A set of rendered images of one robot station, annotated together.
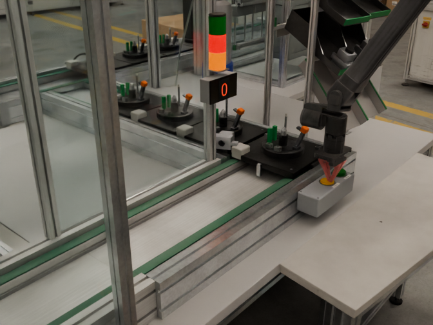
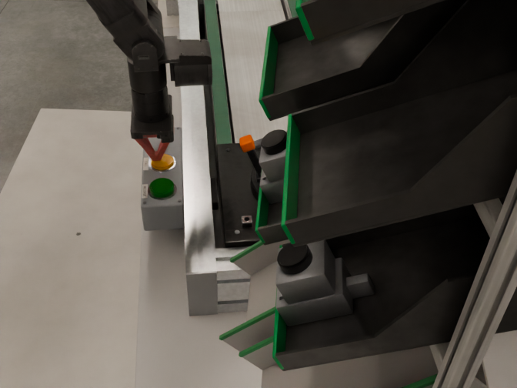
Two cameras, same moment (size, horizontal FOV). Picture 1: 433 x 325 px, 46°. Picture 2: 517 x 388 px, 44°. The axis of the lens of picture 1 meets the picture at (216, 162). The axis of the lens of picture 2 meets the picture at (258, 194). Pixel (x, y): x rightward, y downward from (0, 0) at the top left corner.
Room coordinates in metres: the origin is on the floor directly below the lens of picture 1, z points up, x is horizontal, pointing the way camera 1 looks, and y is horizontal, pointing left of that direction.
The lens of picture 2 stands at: (2.01, -0.85, 1.68)
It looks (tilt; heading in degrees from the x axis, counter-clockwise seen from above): 43 degrees down; 132
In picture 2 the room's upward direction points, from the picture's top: 2 degrees clockwise
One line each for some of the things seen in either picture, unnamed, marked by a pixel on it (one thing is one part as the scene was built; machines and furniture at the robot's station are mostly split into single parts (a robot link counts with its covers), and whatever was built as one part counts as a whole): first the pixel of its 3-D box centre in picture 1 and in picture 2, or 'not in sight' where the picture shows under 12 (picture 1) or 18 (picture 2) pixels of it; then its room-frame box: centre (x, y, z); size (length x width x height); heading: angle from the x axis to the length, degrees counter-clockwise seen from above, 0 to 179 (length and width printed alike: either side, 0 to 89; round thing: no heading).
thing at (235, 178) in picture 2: (282, 153); (291, 189); (1.52, -0.22, 0.96); 0.24 x 0.24 x 0.02; 49
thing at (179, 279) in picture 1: (270, 214); (196, 118); (1.21, -0.15, 0.91); 0.89 x 0.06 x 0.11; 139
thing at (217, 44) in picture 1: (217, 42); not in sight; (1.46, 0.00, 1.33); 0.05 x 0.05 x 0.05
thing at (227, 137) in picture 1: (227, 139); not in sight; (1.55, -0.04, 0.99); 0.08 x 0.07 x 0.04; 70
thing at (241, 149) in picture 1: (240, 151); not in sight; (1.51, -0.08, 0.97); 0.05 x 0.05 x 0.04; 49
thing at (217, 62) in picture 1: (217, 60); not in sight; (1.46, 0.00, 1.28); 0.05 x 0.05 x 0.05
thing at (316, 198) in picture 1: (326, 191); (163, 175); (1.32, -0.32, 0.93); 0.21 x 0.07 x 0.06; 139
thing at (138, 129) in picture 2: (334, 144); (151, 103); (1.31, -0.33, 1.08); 0.10 x 0.07 x 0.07; 139
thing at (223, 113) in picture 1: (223, 119); not in sight; (1.69, -0.02, 1.01); 0.24 x 0.24 x 0.13; 49
